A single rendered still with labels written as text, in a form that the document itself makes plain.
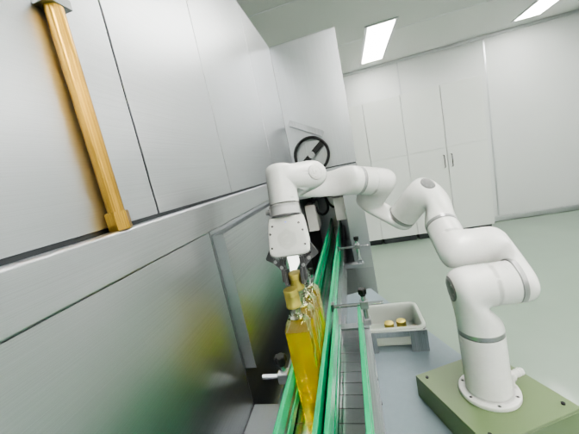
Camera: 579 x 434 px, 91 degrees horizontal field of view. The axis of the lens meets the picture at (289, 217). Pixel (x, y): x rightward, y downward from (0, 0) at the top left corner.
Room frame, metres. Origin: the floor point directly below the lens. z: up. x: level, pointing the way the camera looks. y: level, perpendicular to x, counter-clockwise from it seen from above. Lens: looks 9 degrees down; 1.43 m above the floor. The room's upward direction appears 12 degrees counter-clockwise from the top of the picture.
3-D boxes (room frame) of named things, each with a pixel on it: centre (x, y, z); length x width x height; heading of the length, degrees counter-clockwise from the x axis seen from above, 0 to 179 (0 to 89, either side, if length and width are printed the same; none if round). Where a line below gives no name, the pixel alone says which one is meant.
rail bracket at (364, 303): (0.87, -0.16, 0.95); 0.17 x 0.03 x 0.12; 77
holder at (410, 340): (0.97, -0.25, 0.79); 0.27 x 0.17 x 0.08; 77
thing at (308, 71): (2.05, -0.35, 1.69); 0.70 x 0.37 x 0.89; 167
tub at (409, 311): (0.96, -0.28, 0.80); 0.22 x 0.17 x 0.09; 77
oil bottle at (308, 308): (0.68, 0.02, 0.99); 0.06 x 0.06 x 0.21; 77
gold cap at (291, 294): (0.62, 0.03, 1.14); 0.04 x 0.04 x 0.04
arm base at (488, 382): (0.60, -0.40, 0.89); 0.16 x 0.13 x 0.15; 105
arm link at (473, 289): (0.60, -0.39, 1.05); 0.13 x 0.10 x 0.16; 79
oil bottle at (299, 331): (0.62, 0.03, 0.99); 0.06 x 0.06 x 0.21; 78
